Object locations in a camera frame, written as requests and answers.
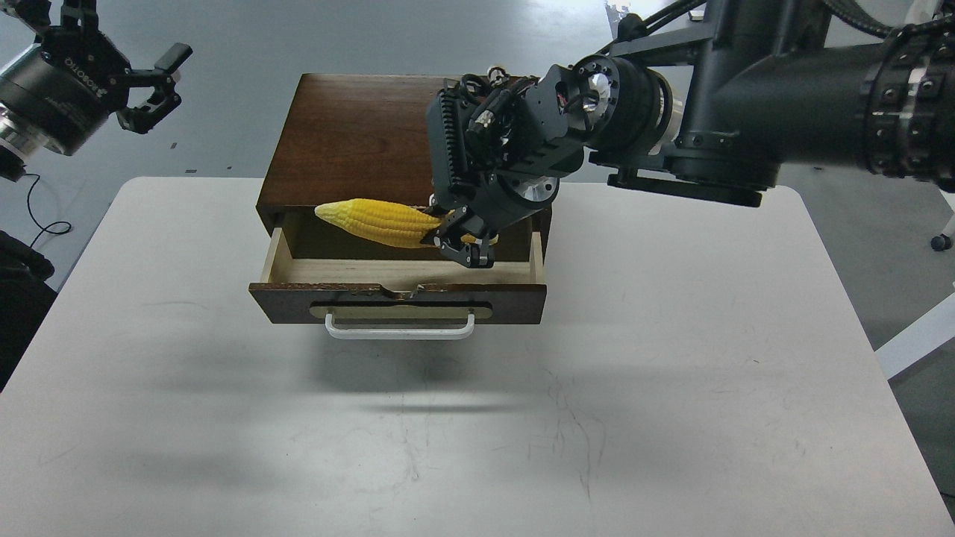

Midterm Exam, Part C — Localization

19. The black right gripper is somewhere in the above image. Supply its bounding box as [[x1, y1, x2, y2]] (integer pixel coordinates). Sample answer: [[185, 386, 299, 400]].
[[1, 1, 193, 157]]

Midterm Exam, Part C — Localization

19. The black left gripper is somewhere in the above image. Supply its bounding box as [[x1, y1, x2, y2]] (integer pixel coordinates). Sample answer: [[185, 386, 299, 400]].
[[421, 65, 595, 269]]

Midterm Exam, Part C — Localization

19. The yellow corn cob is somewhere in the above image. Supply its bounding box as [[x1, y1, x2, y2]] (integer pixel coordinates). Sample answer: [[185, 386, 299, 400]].
[[314, 198, 499, 250]]

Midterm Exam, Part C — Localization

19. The wooden drawer with white handle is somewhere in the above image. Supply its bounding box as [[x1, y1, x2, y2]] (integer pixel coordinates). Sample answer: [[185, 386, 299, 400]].
[[248, 218, 550, 327]]

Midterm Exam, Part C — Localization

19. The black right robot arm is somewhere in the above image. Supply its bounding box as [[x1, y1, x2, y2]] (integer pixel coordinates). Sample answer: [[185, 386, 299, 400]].
[[259, 1, 953, 218]]

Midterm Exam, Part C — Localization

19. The dark wooden drawer cabinet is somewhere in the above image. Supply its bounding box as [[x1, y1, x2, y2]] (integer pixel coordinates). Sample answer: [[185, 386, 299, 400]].
[[255, 73, 552, 263]]

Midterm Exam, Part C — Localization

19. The white office chair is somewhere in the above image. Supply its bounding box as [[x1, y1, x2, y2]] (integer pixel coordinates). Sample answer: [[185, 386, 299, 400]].
[[929, 191, 955, 251]]

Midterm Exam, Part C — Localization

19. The white table edge right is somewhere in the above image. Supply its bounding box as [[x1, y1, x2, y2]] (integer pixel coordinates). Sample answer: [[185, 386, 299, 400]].
[[874, 295, 954, 380]]

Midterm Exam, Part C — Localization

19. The black floor cable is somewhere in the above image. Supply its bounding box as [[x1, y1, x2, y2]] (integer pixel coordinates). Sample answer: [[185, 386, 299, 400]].
[[21, 173, 75, 258]]

